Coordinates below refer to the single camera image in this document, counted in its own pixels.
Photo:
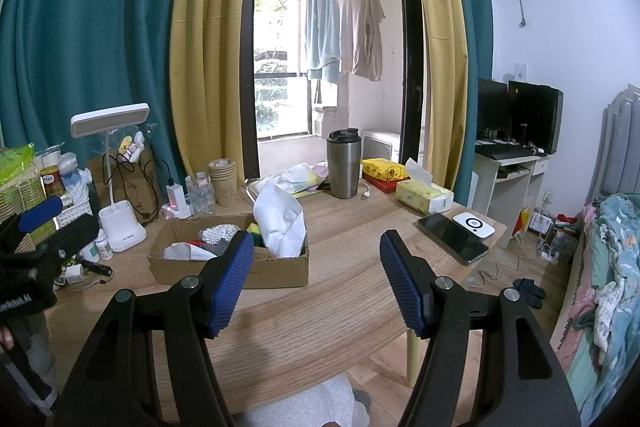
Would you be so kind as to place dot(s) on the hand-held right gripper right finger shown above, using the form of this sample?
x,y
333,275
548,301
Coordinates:
x,y
402,279

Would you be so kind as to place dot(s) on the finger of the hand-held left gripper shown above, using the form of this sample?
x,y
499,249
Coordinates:
x,y
40,213

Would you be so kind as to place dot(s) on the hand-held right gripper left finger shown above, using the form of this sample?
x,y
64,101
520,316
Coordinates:
x,y
232,279

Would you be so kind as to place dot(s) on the cardboard box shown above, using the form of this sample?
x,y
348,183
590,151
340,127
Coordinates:
x,y
225,272

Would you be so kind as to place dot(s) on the green and yellow sponge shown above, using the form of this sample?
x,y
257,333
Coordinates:
x,y
259,233

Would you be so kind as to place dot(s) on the grey dotted work glove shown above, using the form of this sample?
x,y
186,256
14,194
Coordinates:
x,y
177,252

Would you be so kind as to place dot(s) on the white paper towel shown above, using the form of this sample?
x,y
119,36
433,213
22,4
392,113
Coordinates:
x,y
280,217

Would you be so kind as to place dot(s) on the white plastic basket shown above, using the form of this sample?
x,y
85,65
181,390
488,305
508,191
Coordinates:
x,y
72,214

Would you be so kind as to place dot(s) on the brown lidded jar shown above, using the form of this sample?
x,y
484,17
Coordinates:
x,y
51,181

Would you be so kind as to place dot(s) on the green snack packet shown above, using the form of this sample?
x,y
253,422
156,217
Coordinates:
x,y
15,167

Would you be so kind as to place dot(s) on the white pill bottle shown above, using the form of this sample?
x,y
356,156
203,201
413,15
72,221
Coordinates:
x,y
105,247
89,252

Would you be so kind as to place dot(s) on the small black flashlight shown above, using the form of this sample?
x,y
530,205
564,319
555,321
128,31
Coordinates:
x,y
96,267

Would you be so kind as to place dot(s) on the dark smartphone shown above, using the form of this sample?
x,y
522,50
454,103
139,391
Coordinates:
x,y
450,237

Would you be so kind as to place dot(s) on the white desk lamp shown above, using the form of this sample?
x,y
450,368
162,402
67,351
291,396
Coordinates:
x,y
122,227

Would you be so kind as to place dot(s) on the yellow tissue box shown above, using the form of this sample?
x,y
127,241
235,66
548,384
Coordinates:
x,y
422,194

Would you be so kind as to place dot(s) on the white flat charger pad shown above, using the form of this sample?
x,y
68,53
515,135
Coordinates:
x,y
474,224

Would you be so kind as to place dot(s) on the stack of paper cups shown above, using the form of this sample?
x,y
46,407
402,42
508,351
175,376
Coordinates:
x,y
222,184

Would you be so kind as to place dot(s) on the red flat box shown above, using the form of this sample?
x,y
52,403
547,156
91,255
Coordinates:
x,y
380,185

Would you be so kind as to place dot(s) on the brown paper bag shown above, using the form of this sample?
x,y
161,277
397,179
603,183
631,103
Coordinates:
x,y
135,192

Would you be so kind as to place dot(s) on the white power adapter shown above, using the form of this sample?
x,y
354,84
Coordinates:
x,y
176,197

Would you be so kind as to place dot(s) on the small yellow and white toys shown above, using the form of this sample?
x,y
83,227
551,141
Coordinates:
x,y
130,147

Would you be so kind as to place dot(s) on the yellow snack packet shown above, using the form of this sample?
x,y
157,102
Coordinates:
x,y
385,168

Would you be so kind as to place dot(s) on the pile of papers and bags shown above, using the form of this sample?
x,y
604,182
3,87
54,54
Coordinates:
x,y
305,179

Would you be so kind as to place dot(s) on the stainless steel tumbler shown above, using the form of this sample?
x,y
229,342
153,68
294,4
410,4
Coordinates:
x,y
344,167

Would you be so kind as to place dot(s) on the black slippers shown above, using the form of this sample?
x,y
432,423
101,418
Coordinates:
x,y
530,292

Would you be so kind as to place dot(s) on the white computer desk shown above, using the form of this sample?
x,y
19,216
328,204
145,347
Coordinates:
x,y
500,192

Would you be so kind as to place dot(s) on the white air cooler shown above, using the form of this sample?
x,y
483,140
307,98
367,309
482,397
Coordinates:
x,y
381,144

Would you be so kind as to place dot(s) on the person's leg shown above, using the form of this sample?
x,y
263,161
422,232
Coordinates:
x,y
305,404

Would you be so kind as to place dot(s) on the white power strip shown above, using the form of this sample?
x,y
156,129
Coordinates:
x,y
549,253

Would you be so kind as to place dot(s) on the black keyboard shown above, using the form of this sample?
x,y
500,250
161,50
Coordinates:
x,y
500,151

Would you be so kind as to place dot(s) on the teal curtain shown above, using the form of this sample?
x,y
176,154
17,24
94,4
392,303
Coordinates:
x,y
85,32
475,32

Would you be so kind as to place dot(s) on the small black monitor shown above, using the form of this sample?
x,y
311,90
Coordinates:
x,y
492,107

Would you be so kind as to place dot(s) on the large black monitor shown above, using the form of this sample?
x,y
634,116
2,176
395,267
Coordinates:
x,y
535,117

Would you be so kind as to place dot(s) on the printed teal blanket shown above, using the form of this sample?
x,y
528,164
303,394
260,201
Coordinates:
x,y
615,267

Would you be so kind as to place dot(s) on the yellow curtain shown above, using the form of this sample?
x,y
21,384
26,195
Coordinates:
x,y
440,57
210,57

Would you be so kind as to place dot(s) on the beige hanging shirt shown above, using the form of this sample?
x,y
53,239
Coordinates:
x,y
369,32

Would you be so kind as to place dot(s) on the pale pink hanging shirt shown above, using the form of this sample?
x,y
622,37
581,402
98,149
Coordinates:
x,y
346,27

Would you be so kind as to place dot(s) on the light blue hanging shirt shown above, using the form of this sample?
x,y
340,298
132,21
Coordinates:
x,y
320,32

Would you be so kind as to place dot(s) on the grey padded headboard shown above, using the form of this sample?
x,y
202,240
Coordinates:
x,y
620,132

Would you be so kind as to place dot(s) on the white wall plug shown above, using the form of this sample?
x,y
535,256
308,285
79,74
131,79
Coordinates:
x,y
75,274

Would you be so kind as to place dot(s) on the white wall outlet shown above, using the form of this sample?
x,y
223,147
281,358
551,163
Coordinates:
x,y
520,72

